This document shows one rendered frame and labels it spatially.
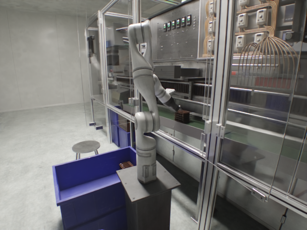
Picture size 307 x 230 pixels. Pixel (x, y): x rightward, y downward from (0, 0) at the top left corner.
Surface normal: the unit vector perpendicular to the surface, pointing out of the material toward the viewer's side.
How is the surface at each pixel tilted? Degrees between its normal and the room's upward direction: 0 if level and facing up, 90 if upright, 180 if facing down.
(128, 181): 0
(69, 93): 90
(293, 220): 90
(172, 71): 90
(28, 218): 0
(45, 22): 90
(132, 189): 0
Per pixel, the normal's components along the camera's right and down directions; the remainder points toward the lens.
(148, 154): 0.26, 0.26
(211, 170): -0.84, 0.15
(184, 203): 0.00, -0.96
